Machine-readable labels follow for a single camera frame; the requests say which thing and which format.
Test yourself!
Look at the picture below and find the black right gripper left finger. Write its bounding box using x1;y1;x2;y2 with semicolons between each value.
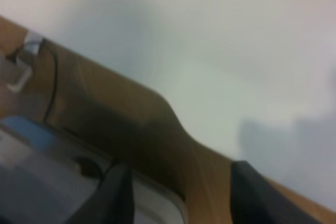
67;164;134;223

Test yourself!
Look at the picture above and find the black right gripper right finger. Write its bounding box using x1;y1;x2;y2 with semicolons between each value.
230;161;319;223

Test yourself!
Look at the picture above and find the white base platform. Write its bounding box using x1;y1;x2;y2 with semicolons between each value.
1;116;188;223

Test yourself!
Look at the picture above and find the white power strip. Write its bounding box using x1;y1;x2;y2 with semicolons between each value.
1;31;44;93

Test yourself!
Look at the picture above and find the black power cable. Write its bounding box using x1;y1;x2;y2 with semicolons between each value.
41;39;59;124

